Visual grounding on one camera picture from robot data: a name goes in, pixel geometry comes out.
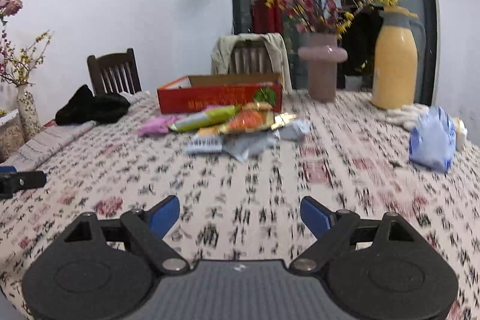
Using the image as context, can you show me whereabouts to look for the silver oat crisp packet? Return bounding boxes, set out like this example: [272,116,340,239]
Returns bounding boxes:
[184,135,223,155]

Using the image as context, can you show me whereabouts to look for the pink snack packet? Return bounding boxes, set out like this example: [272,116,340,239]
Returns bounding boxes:
[137,115,182,137]

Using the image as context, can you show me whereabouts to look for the silver grey snack packet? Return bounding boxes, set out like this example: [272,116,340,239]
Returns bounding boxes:
[222,132,278,163]

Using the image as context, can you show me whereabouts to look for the green white long snack packet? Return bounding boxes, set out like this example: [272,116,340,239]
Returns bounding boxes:
[168,105,240,132]

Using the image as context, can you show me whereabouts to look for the orange gold snack packet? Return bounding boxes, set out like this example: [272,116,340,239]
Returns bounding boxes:
[218,102,296,135]

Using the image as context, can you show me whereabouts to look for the clear storage container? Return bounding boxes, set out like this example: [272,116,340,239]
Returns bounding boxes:
[0,109,25,163]

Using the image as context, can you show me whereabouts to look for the small speckled vase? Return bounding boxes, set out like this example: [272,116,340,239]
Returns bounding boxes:
[16,85,41,140]

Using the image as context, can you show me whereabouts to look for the folded patterned blanket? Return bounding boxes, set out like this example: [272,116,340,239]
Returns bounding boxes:
[1,92,156,171]

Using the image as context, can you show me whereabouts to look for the calligraphy tablecloth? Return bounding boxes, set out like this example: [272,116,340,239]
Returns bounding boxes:
[1,92,479,319]

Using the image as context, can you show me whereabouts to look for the black cloth bundle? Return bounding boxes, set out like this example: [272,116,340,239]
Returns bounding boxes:
[55,85,131,126]

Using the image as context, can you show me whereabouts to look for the blue white plastic bag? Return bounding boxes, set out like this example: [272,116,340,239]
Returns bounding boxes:
[408,106,456,173]

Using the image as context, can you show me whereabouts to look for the white work gloves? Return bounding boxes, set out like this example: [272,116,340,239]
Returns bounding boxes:
[383,103,430,132]

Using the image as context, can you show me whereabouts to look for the red cardboard snack box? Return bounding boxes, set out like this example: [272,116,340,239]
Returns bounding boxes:
[157,73,283,114]

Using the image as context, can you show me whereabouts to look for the dark wooden chair left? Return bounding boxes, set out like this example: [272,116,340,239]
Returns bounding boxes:
[86,48,142,95]

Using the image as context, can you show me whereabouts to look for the dried pink roses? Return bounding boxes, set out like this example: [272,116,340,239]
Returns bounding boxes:
[0,0,23,25]

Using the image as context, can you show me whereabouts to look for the beige jacket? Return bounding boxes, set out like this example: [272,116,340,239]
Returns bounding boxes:
[211,32,293,93]

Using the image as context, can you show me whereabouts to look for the yellow thermos jug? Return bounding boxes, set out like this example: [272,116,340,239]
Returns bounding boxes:
[371,7,426,110]

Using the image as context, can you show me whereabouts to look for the wooden chair with jacket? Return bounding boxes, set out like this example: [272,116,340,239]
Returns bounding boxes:
[228,40,272,74]

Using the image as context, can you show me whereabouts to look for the red traditional dress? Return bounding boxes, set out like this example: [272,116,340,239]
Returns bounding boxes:
[250,0,283,35]

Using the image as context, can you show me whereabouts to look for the pink ring vase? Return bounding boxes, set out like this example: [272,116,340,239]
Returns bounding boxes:
[298,32,347,103]

